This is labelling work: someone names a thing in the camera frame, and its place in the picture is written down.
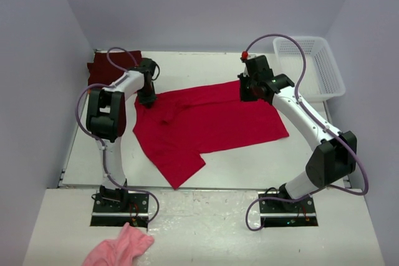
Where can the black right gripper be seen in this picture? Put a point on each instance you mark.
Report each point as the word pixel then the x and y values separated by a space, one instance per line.
pixel 244 77

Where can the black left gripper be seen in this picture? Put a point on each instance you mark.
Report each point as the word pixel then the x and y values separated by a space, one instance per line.
pixel 148 101

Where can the red t-shirt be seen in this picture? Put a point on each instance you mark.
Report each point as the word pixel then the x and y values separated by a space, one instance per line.
pixel 182 125

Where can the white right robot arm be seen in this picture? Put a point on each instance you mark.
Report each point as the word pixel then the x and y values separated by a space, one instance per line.
pixel 332 150

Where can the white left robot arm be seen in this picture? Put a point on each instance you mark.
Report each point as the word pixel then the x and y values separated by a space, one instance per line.
pixel 106 122

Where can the dark maroon folded t-shirt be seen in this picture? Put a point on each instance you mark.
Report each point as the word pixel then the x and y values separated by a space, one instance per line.
pixel 102 71

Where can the white plastic basket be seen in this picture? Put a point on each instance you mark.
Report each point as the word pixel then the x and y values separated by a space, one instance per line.
pixel 322 79

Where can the pink cloth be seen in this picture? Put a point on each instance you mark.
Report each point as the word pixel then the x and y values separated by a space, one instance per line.
pixel 130 243

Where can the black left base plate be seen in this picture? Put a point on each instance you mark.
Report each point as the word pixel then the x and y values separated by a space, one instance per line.
pixel 131 209

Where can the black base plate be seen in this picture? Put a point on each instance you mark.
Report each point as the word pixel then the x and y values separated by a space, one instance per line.
pixel 284 214
pixel 131 209

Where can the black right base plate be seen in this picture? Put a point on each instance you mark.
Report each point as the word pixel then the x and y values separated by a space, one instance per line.
pixel 284 214

